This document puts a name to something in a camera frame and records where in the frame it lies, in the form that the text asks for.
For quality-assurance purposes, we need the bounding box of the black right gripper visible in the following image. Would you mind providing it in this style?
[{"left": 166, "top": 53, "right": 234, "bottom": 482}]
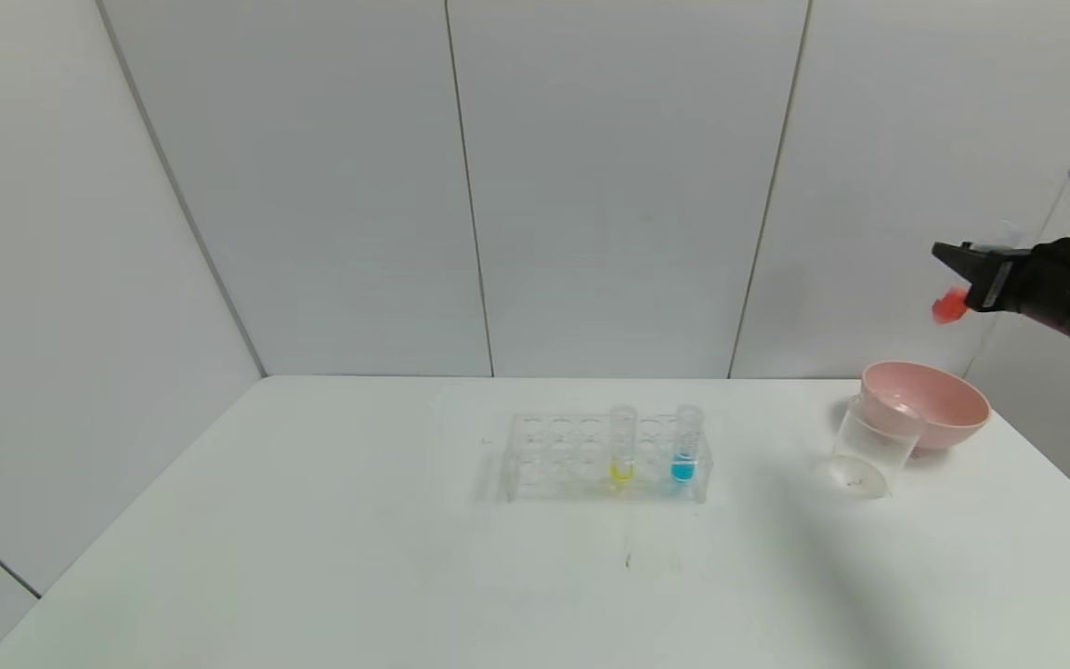
[{"left": 931, "top": 236, "right": 1070, "bottom": 346}]

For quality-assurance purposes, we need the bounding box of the test tube with red liquid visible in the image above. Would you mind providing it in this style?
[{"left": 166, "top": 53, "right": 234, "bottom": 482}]
[{"left": 931, "top": 221, "right": 1024, "bottom": 326}]

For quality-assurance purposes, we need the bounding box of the test tube with yellow liquid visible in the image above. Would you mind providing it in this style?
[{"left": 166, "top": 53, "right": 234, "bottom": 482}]
[{"left": 608, "top": 405, "right": 638, "bottom": 484}]

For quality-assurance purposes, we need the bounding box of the clear plastic beaker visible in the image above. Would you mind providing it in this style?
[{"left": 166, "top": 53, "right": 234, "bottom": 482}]
[{"left": 828, "top": 395, "right": 926, "bottom": 500}]

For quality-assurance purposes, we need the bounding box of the test tube with blue liquid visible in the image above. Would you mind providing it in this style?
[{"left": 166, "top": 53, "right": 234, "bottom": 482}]
[{"left": 670, "top": 404, "right": 705, "bottom": 484}]

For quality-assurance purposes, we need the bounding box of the clear plastic test tube rack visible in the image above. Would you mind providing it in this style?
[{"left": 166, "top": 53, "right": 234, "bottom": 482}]
[{"left": 502, "top": 409, "right": 712, "bottom": 505}]

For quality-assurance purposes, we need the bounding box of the pink plastic bowl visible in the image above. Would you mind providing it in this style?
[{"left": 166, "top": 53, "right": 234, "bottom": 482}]
[{"left": 858, "top": 361, "right": 991, "bottom": 453}]

